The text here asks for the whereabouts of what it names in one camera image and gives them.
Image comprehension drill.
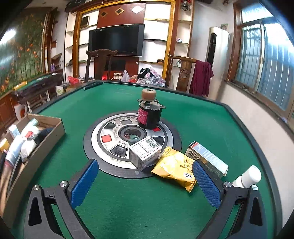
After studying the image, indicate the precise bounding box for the black television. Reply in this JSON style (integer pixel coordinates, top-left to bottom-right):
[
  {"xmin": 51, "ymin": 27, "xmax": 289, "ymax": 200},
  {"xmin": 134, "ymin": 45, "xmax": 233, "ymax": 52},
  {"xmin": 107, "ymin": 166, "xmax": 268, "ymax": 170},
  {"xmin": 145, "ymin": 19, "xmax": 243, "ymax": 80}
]
[{"xmin": 88, "ymin": 24, "xmax": 145, "ymax": 57}]

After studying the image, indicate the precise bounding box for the pile of clothes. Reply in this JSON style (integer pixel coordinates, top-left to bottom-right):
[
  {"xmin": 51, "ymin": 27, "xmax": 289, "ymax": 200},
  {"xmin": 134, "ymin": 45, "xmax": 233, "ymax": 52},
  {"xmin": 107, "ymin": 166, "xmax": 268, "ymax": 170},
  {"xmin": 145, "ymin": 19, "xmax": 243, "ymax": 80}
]
[{"xmin": 137, "ymin": 67, "xmax": 165, "ymax": 87}]

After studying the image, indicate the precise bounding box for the dark side table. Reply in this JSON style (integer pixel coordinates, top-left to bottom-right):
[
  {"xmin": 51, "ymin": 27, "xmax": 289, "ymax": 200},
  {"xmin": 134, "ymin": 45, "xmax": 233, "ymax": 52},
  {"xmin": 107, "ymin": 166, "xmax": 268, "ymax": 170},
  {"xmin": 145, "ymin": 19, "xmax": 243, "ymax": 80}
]
[{"xmin": 11, "ymin": 72, "xmax": 63, "ymax": 104}]

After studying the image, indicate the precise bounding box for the long white medicine box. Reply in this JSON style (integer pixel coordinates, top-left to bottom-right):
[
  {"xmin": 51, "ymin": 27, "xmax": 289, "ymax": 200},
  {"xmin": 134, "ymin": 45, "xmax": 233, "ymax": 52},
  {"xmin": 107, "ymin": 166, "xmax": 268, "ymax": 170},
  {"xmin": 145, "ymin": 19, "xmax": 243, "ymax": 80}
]
[{"xmin": 185, "ymin": 141, "xmax": 229, "ymax": 178}]

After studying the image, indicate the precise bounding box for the round table centre console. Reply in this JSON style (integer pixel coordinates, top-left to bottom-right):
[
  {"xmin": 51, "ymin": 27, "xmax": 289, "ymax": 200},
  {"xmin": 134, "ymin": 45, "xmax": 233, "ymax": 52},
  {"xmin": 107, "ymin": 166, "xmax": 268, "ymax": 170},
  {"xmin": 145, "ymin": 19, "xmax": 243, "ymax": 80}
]
[{"xmin": 83, "ymin": 110, "xmax": 182, "ymax": 179}]

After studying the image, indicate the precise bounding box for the black snack packet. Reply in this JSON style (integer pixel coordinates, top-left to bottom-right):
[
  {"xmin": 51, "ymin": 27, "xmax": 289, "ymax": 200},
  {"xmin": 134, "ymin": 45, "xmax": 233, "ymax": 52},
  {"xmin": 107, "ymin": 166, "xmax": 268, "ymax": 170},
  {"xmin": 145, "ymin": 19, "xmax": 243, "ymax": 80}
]
[{"xmin": 33, "ymin": 127, "xmax": 53, "ymax": 145}]

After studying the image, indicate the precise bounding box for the white pill bottle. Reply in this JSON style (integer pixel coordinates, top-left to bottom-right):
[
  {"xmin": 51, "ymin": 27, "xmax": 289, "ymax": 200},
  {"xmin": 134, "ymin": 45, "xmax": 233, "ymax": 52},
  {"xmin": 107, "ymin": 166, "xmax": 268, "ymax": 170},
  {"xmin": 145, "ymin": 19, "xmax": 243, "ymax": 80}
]
[{"xmin": 232, "ymin": 165, "xmax": 262, "ymax": 188}]

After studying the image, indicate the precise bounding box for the small grey carton box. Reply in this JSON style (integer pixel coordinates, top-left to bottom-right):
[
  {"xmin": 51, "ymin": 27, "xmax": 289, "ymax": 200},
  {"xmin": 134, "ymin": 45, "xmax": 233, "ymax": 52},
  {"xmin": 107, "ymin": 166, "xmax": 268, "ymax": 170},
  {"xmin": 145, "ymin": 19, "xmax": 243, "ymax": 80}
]
[{"xmin": 129, "ymin": 136, "xmax": 162, "ymax": 171}]

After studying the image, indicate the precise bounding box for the wooden chair near television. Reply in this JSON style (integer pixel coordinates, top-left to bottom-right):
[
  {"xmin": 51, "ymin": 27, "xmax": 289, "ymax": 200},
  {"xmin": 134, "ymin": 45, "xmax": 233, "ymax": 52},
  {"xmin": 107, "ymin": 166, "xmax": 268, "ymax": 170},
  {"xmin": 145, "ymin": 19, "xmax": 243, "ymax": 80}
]
[{"xmin": 85, "ymin": 49, "xmax": 118, "ymax": 82}]

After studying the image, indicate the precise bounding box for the yellow snack packet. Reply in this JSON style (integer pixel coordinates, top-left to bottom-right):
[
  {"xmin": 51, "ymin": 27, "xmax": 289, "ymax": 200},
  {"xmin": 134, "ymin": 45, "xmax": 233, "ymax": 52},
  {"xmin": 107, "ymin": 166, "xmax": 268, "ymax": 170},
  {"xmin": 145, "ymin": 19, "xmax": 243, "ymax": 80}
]
[{"xmin": 151, "ymin": 146, "xmax": 196, "ymax": 193}]

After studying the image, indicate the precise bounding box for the white standing air conditioner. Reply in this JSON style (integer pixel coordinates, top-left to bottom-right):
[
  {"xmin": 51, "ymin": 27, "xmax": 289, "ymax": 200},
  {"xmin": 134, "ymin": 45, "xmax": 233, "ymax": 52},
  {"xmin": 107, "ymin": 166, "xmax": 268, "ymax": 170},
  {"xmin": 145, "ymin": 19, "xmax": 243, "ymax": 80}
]
[{"xmin": 206, "ymin": 26, "xmax": 230, "ymax": 100}]

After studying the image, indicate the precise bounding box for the wooden chair with cloth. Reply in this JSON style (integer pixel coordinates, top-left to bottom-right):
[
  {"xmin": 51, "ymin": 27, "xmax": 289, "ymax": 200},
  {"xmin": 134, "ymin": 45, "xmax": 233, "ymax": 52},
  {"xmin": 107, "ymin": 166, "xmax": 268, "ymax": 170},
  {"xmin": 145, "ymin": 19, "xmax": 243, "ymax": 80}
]
[{"xmin": 165, "ymin": 54, "xmax": 197, "ymax": 92}]

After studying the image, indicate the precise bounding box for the cardboard tray box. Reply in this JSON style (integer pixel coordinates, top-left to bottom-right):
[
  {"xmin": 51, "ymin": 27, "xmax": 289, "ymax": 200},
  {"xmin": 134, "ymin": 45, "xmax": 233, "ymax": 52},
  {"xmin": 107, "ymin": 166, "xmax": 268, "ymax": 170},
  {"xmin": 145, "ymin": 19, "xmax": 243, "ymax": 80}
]
[{"xmin": 1, "ymin": 113, "xmax": 65, "ymax": 229}]

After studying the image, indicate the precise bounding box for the flower wall painting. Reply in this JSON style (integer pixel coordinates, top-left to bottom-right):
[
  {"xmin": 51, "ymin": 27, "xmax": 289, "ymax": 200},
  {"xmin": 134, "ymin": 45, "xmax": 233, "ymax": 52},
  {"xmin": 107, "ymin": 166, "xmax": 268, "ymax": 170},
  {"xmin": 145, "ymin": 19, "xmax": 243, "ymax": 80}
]
[{"xmin": 1, "ymin": 8, "xmax": 49, "ymax": 95}]

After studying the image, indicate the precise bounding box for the maroon cloth on chair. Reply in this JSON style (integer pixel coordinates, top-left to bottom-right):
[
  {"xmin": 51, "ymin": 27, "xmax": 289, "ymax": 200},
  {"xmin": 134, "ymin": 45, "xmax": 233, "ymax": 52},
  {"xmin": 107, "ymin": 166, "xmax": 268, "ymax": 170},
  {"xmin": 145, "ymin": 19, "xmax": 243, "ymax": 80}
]
[{"xmin": 189, "ymin": 60, "xmax": 214, "ymax": 97}]

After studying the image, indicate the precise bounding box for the white bottle red label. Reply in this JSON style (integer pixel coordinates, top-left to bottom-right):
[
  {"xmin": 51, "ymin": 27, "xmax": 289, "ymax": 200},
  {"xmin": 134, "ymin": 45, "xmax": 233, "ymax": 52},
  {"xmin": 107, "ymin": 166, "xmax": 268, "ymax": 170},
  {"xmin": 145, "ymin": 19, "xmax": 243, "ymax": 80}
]
[{"xmin": 20, "ymin": 119, "xmax": 40, "ymax": 163}]

